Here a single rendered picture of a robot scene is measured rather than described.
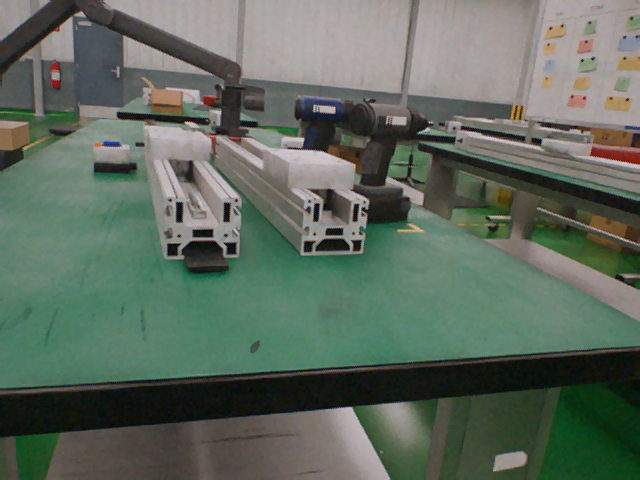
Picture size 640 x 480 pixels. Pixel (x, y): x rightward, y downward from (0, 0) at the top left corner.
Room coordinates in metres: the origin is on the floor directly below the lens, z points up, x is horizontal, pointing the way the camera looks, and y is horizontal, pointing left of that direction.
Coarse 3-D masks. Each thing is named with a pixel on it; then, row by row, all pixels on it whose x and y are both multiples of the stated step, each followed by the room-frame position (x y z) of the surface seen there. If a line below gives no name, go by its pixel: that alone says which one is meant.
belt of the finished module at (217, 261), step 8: (184, 248) 0.66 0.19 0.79; (192, 248) 0.66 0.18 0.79; (200, 248) 0.66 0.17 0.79; (208, 248) 0.67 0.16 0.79; (216, 248) 0.67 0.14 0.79; (184, 256) 0.63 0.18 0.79; (192, 256) 0.63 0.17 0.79; (200, 256) 0.63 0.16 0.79; (208, 256) 0.63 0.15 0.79; (216, 256) 0.64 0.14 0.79; (192, 264) 0.60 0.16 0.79; (200, 264) 0.60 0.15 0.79; (208, 264) 0.60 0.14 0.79; (216, 264) 0.61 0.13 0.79; (224, 264) 0.61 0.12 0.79
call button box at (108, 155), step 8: (96, 152) 1.19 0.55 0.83; (104, 152) 1.19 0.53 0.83; (112, 152) 1.20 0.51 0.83; (120, 152) 1.21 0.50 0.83; (128, 152) 1.21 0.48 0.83; (96, 160) 1.19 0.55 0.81; (104, 160) 1.19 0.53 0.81; (112, 160) 1.20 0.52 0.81; (120, 160) 1.21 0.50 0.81; (128, 160) 1.21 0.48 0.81; (96, 168) 1.19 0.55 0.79; (104, 168) 1.19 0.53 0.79; (112, 168) 1.20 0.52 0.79; (120, 168) 1.21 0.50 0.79; (128, 168) 1.21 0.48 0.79; (136, 168) 1.25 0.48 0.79
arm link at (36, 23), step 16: (64, 0) 1.43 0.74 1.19; (80, 0) 1.43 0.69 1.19; (96, 0) 1.43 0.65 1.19; (32, 16) 1.43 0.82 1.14; (48, 16) 1.43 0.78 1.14; (64, 16) 1.44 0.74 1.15; (16, 32) 1.43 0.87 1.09; (32, 32) 1.43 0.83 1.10; (48, 32) 1.45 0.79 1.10; (0, 48) 1.42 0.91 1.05; (16, 48) 1.43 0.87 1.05; (0, 64) 1.42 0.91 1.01; (0, 80) 1.48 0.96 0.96
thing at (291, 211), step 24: (216, 144) 1.44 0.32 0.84; (240, 168) 1.12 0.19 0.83; (264, 192) 0.91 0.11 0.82; (288, 192) 0.78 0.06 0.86; (336, 192) 0.79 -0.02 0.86; (288, 216) 0.77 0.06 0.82; (312, 216) 0.71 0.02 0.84; (336, 216) 0.78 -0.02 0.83; (360, 216) 0.74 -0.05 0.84; (288, 240) 0.76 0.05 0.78; (312, 240) 0.71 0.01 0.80; (336, 240) 0.78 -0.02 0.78; (360, 240) 0.74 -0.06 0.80
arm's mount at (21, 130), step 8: (0, 128) 1.39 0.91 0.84; (8, 128) 1.40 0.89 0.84; (16, 128) 1.45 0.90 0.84; (24, 128) 1.53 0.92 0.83; (0, 136) 1.39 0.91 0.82; (8, 136) 1.40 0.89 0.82; (16, 136) 1.44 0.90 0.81; (24, 136) 1.52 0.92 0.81; (0, 144) 1.39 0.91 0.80; (8, 144) 1.40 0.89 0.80; (16, 144) 1.44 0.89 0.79; (24, 144) 1.51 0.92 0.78
